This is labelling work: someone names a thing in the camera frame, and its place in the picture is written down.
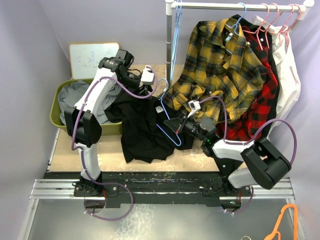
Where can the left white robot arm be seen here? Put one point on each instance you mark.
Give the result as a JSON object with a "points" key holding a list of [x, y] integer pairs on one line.
{"points": [[81, 120]]}

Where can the yellow plaid shirt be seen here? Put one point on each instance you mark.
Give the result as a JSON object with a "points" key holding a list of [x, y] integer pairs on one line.
{"points": [[219, 62]]}

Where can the green plastic laundry bin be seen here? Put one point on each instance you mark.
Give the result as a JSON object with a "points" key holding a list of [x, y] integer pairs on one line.
{"points": [[107, 129]]}

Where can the blue wire hangers bunch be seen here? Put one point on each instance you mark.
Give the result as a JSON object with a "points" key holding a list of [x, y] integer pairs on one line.
{"points": [[178, 14]]}

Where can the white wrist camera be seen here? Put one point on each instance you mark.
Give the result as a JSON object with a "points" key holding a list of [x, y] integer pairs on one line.
{"points": [[194, 106], [147, 76]]}

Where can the light blue wire hanger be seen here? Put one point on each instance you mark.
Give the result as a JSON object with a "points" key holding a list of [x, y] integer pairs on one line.
{"points": [[179, 143]]}

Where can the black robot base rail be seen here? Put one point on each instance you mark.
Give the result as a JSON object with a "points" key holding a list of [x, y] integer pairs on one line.
{"points": [[189, 200]]}

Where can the black t-shirt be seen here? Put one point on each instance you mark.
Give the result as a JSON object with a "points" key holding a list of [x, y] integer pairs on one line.
{"points": [[141, 138]]}

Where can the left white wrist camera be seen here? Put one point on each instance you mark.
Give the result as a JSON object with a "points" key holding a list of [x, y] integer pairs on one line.
{"points": [[147, 76]]}

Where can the pink hanger middle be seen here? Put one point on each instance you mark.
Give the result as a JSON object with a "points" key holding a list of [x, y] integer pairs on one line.
{"points": [[277, 15]]}

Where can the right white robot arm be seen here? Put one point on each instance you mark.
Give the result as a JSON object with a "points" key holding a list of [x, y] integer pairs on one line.
{"points": [[257, 162]]}

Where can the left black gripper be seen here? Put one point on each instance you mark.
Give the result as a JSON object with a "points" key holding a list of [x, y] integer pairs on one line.
{"points": [[144, 90]]}

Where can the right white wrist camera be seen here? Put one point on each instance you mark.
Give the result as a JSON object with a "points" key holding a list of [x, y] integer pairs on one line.
{"points": [[194, 106]]}

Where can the aluminium extrusion frame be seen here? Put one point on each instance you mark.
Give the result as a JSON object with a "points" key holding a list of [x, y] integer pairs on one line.
{"points": [[50, 190]]}

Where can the grey shirt in bin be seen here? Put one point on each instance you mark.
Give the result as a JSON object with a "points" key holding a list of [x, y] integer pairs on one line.
{"points": [[70, 95]]}

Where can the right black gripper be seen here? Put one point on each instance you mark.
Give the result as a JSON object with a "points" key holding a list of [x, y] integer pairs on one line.
{"points": [[174, 124]]}

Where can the blue hanger holding plaid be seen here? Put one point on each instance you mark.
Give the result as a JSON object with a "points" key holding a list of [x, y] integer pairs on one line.
{"points": [[236, 24]]}

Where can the white shirt on rack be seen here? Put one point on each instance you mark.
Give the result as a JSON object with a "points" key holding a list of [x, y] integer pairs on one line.
{"points": [[282, 52]]}

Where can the small whiteboard yellow frame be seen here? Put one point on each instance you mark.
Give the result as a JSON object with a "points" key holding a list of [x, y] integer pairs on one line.
{"points": [[85, 57]]}

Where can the red black plaid shirt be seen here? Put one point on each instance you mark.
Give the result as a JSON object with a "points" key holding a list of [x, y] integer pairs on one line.
{"points": [[263, 108]]}

